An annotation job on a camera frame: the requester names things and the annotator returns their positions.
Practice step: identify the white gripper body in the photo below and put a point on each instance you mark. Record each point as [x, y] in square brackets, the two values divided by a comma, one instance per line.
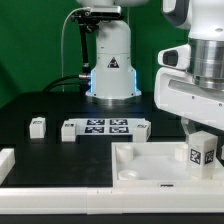
[175, 93]

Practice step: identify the white square table top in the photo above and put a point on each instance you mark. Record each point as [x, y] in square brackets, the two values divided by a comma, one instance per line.
[153, 164]

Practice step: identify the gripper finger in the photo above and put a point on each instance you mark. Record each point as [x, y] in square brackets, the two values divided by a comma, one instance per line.
[188, 126]

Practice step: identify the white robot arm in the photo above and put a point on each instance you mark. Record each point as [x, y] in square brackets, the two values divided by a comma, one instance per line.
[114, 78]

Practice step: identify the black camera on stand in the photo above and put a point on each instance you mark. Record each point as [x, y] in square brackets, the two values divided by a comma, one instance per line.
[88, 20]

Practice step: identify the white left fence piece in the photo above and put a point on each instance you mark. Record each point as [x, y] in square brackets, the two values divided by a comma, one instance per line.
[7, 161]

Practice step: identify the tag base plate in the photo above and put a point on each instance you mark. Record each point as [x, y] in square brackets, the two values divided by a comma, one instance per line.
[107, 126]

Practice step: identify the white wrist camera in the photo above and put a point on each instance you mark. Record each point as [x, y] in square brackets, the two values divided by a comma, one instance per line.
[177, 57]

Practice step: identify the white front fence rail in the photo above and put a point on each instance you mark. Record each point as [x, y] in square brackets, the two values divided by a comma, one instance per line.
[111, 200]

